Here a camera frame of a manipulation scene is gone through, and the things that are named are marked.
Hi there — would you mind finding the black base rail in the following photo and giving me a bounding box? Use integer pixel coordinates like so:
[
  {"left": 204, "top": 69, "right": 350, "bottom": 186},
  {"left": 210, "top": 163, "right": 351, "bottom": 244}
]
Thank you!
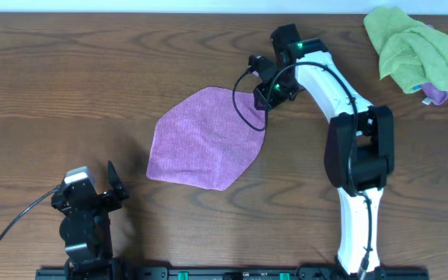
[{"left": 35, "top": 267, "right": 429, "bottom": 280}]

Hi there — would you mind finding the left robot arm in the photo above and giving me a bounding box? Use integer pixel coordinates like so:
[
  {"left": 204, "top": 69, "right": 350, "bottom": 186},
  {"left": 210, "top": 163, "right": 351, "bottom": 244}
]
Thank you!
[{"left": 51, "top": 162, "right": 129, "bottom": 279}]

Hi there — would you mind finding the purple cloth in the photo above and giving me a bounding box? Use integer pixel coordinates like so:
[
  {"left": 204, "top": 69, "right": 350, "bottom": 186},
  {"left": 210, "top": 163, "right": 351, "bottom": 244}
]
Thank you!
[
  {"left": 146, "top": 87, "right": 265, "bottom": 191},
  {"left": 421, "top": 82, "right": 448, "bottom": 106}
]

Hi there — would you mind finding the left black cable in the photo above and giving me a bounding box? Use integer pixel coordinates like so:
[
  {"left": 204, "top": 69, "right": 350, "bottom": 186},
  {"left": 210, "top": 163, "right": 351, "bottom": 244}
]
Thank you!
[{"left": 0, "top": 187, "right": 59, "bottom": 280}]

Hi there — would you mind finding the green cloth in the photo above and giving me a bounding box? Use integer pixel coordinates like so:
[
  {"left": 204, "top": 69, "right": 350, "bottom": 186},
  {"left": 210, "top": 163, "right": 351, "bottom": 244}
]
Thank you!
[{"left": 363, "top": 6, "right": 448, "bottom": 94}]

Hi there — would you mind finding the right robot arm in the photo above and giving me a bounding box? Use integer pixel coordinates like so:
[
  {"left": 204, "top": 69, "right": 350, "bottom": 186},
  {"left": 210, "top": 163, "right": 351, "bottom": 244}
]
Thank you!
[{"left": 249, "top": 24, "right": 394, "bottom": 279}]

